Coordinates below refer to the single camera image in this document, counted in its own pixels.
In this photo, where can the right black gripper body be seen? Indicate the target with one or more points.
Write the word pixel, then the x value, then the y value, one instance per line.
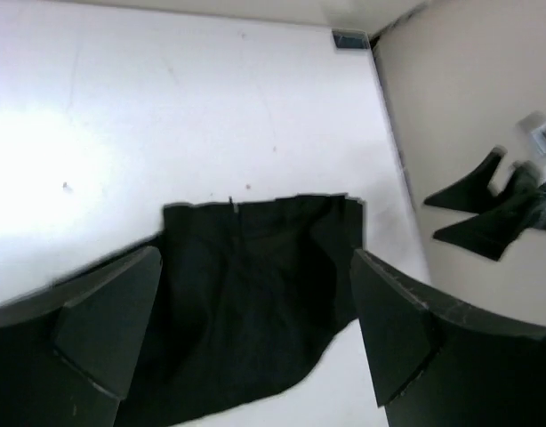
pixel 536 212

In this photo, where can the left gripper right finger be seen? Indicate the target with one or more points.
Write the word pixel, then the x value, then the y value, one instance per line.
pixel 436 360

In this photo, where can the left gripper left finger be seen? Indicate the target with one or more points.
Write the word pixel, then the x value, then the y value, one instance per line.
pixel 68 352

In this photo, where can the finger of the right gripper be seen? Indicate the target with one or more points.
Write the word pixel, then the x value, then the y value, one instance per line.
pixel 474 192
pixel 489 233

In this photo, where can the black pleated skirt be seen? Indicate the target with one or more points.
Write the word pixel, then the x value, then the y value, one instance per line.
pixel 249 298

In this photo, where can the right blue corner label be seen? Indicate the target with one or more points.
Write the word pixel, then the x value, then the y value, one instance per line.
pixel 347 39

